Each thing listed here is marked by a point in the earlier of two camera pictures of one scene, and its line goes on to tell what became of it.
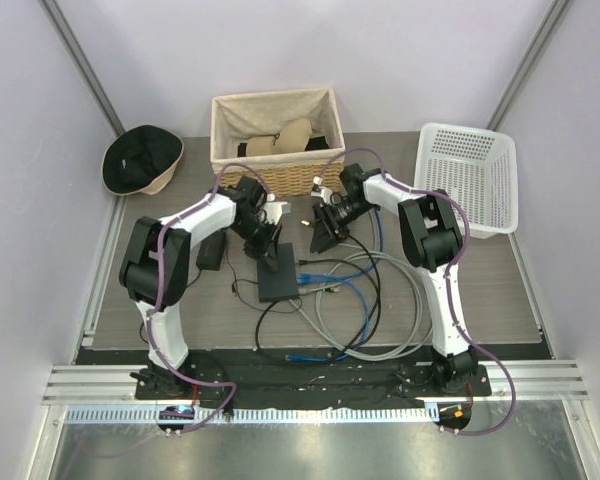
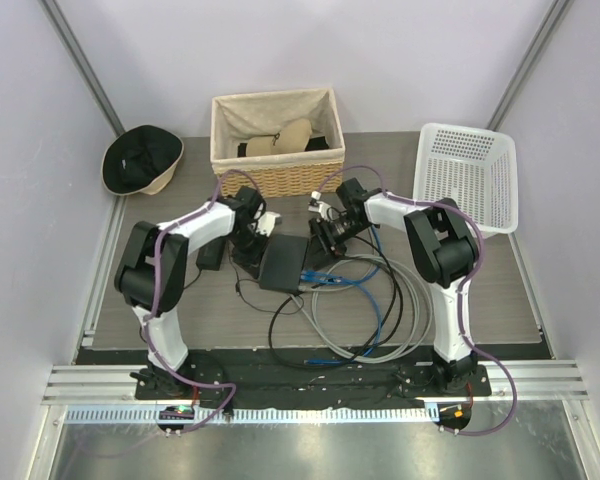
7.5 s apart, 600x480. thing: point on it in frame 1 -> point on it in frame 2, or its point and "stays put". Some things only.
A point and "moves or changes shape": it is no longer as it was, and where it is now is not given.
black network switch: x=282 y=283 moves or changes shape
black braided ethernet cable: x=375 y=277 -> x=401 y=311
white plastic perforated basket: x=476 y=165 stays put
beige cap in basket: x=293 y=137 stays put
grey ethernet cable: x=321 y=291 -> x=315 y=319
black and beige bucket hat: x=140 y=159 stays put
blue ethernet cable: x=299 y=358 -> x=373 y=346
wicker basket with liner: x=286 y=137 stays put
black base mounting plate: x=309 y=376 stays put
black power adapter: x=210 y=251 stays put
